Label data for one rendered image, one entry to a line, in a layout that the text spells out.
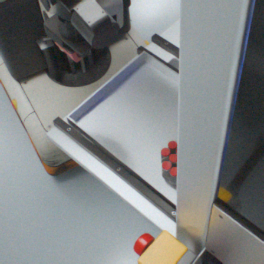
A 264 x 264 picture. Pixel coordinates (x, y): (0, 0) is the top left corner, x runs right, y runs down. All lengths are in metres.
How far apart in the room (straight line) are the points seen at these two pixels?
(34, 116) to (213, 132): 1.45
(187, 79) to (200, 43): 0.06
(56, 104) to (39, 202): 0.41
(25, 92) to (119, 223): 0.65
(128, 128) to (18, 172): 1.09
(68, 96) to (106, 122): 0.83
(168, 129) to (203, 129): 0.58
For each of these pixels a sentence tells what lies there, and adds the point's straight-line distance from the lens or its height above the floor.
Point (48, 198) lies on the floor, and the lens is 2.04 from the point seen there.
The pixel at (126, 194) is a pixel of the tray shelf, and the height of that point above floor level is 0.88.
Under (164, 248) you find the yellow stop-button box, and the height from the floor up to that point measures 1.03.
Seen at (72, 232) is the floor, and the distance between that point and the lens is 1.96.
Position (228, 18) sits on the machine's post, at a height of 1.55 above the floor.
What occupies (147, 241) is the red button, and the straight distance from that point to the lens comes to 0.84.
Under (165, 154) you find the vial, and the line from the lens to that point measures 1.01.
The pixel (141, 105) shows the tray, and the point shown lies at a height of 0.88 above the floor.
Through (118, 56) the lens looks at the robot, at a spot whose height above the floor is 0.28.
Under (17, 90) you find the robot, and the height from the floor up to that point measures 0.28.
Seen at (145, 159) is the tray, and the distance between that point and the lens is 1.06.
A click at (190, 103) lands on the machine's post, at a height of 1.40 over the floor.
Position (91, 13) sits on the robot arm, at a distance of 0.77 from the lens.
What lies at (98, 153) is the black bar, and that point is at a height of 0.90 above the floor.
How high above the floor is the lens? 1.81
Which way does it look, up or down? 56 degrees down
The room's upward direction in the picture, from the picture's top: straight up
